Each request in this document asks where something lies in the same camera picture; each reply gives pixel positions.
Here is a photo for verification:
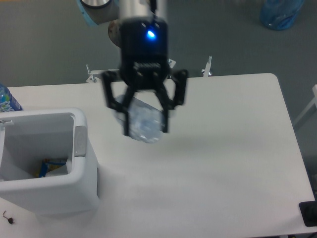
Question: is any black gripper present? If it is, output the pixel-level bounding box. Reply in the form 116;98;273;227
102;16;188;136

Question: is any clear plastic water bottle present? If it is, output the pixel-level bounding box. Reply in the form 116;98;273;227
128;97;164;144

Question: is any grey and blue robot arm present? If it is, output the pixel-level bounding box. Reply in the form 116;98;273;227
77;0;188;136

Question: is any white plastic trash can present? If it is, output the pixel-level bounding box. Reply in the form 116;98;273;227
0;108;99;215

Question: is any blue and yellow snack wrapper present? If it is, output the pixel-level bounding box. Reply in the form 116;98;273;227
37;159;67;178

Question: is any blue labelled bottle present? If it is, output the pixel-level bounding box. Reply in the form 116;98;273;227
0;84;23;113

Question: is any blue plastic bag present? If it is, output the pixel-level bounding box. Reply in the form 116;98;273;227
259;0;305;31

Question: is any black device at table edge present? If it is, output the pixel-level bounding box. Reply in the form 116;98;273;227
299;201;317;227

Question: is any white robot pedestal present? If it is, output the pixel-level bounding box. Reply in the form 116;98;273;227
85;20;213;84

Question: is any white frame at right edge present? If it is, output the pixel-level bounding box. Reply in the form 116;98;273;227
293;84;317;130

